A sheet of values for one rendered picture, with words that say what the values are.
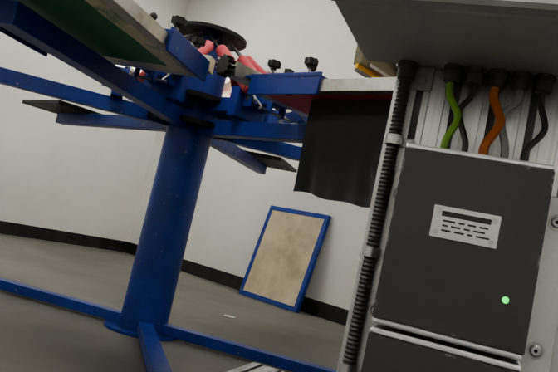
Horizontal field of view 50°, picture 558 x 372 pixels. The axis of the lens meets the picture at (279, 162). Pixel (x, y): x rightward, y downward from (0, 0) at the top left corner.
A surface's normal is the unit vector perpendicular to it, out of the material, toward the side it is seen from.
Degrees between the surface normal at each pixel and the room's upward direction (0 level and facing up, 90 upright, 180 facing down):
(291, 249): 79
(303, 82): 90
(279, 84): 90
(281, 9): 90
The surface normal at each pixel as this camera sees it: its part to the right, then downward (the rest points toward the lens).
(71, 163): 0.71, 0.07
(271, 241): -0.62, -0.41
